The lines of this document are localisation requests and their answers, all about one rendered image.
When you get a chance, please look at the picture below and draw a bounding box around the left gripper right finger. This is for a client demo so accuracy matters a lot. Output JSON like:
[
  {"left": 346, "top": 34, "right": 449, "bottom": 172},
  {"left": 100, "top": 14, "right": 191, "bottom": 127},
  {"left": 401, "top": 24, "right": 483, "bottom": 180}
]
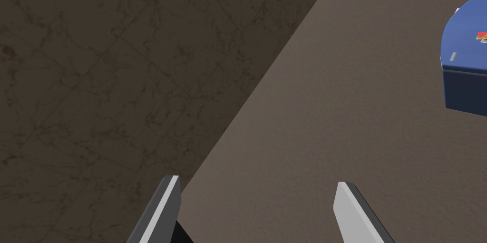
[{"left": 332, "top": 182, "right": 396, "bottom": 243}]

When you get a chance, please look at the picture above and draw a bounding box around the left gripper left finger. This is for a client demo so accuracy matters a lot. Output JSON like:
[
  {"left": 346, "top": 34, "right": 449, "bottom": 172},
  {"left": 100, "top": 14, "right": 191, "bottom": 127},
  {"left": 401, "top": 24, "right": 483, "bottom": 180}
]
[{"left": 127, "top": 175, "right": 182, "bottom": 243}]

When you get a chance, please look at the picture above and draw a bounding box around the blue book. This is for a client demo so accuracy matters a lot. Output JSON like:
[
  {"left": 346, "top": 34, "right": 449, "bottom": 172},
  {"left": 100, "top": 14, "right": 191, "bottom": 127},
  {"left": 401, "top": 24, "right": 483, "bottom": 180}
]
[{"left": 440, "top": 0, "right": 487, "bottom": 117}]

